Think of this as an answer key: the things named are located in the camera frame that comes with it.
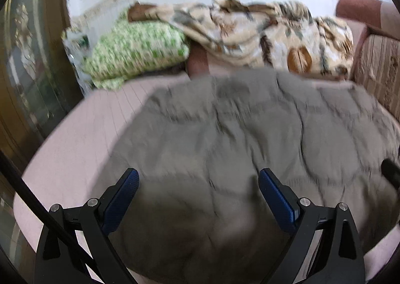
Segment green checked pillow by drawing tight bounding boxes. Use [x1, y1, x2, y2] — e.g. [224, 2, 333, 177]
[82, 11, 191, 90]

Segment grey-brown quilted hooded jacket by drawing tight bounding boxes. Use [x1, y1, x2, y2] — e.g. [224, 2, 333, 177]
[90, 68, 400, 284]

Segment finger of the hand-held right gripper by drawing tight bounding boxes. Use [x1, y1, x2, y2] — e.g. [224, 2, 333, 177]
[380, 158, 400, 186]

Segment brown pillow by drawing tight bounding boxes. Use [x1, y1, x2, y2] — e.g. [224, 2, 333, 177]
[187, 43, 210, 78]

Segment leaf print blanket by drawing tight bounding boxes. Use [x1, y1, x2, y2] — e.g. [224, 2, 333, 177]
[128, 0, 355, 81]

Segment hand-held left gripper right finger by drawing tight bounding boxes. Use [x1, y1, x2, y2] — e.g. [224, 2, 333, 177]
[258, 168, 366, 284]

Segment beige armrest cover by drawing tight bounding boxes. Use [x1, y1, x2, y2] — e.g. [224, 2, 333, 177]
[379, 1, 396, 27]

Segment printed plastic bag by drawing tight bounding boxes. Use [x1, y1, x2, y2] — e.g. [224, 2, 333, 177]
[62, 28, 94, 97]

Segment pink-brown sofa armrest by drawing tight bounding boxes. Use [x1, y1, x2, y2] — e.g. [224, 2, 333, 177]
[336, 0, 400, 81]

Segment pink quilted mattress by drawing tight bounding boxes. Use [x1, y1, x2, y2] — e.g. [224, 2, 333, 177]
[12, 72, 400, 284]

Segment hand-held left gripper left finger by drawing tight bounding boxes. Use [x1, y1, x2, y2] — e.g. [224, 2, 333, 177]
[34, 168, 140, 284]

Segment striped floral sofa cushion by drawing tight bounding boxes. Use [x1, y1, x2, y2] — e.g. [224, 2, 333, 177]
[350, 32, 400, 113]

